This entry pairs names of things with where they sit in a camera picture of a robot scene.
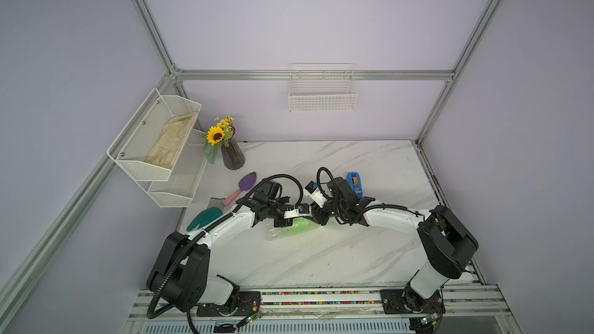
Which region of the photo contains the green plastic wine glass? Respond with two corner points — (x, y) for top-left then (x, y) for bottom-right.
(287, 217), (320, 237)

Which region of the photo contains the clear bubble wrap sheet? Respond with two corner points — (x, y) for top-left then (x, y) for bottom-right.
(268, 217), (336, 241)

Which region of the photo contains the dark glass flower vase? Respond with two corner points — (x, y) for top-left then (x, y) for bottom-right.
(221, 139), (245, 170)

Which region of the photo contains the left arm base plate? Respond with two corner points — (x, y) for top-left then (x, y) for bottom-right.
(196, 291), (262, 317)

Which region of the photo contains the white wire wall basket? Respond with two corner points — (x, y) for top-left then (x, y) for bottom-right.
(289, 63), (357, 113)

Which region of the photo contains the white mesh two-tier shelf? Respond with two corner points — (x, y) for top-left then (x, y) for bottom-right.
(107, 89), (207, 208)

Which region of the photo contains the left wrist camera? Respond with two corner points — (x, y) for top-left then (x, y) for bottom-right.
(283, 204), (310, 219)

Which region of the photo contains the left black corrugated cable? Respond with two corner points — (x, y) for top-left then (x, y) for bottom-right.
(146, 173), (305, 334)

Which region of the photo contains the artificial sunflower bouquet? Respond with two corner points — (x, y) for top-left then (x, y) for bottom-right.
(203, 115), (235, 164)

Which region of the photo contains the blue tape dispenser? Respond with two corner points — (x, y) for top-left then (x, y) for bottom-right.
(347, 172), (364, 199)

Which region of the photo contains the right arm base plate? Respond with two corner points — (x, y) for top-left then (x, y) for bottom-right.
(380, 289), (444, 315)

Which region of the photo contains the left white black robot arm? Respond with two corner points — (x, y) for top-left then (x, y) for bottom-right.
(146, 174), (304, 319)

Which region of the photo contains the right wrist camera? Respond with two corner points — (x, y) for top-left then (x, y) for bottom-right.
(305, 181), (327, 208)

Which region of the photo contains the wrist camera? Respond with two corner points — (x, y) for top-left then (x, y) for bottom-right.
(305, 181), (327, 208)
(283, 204), (310, 219)

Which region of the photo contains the purple pink spatula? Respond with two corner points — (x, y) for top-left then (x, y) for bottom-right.
(222, 172), (257, 207)

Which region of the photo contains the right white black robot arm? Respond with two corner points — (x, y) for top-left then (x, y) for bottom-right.
(304, 177), (479, 311)

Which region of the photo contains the beige cloth in shelf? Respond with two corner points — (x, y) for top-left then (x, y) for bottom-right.
(145, 112), (198, 169)

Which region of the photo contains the aluminium rail front frame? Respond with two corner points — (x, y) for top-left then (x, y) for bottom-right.
(124, 284), (521, 333)

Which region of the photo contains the green silicone spatula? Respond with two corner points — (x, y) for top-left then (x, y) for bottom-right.
(187, 207), (223, 232)

